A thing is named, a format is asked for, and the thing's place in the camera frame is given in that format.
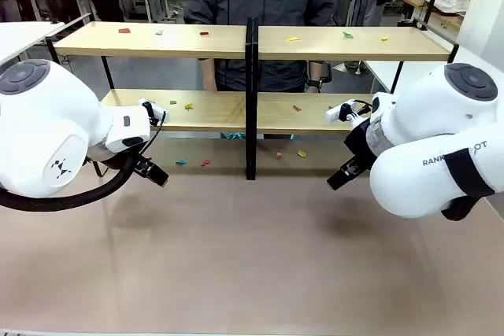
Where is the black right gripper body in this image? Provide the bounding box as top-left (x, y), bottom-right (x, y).
top-left (343, 117), bottom-right (378, 171)

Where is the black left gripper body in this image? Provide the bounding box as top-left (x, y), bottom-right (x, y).
top-left (132, 154), bottom-right (156, 176)

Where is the person right hand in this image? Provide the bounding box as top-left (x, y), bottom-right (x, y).
top-left (201, 59), bottom-right (219, 92)

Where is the white side table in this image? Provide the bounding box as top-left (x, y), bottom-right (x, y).
top-left (364, 46), bottom-right (504, 95)
top-left (0, 20), bottom-right (66, 66)

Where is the background wooden desk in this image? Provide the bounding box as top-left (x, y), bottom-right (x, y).
top-left (400, 0), bottom-right (466, 31)

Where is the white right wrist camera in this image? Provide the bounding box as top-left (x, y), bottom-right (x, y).
top-left (324, 102), bottom-right (359, 125)

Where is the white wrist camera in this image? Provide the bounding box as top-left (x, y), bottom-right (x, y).
top-left (137, 98), bottom-right (171, 125)
top-left (324, 102), bottom-right (359, 125)

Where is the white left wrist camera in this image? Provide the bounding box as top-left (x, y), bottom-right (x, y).
top-left (137, 98), bottom-right (171, 125)

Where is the black sleeved arm cable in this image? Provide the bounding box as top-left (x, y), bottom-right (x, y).
top-left (0, 153), bottom-right (138, 212)

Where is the wooden shelf unit black frame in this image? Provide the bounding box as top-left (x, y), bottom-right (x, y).
top-left (251, 17), bottom-right (461, 180)
top-left (45, 17), bottom-right (254, 180)

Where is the black strap on arm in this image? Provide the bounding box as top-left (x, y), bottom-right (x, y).
top-left (439, 148), bottom-right (496, 222)

